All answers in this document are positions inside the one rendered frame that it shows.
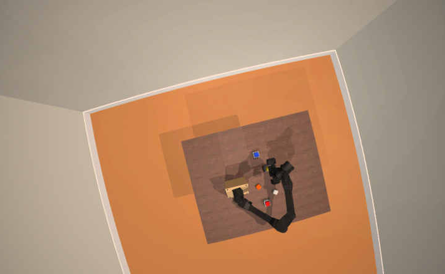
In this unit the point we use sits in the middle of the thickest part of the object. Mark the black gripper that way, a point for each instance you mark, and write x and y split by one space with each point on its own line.
272 168

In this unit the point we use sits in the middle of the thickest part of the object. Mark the red button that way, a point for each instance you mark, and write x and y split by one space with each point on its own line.
266 202

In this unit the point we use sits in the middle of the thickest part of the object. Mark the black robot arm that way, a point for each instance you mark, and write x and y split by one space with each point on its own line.
282 224

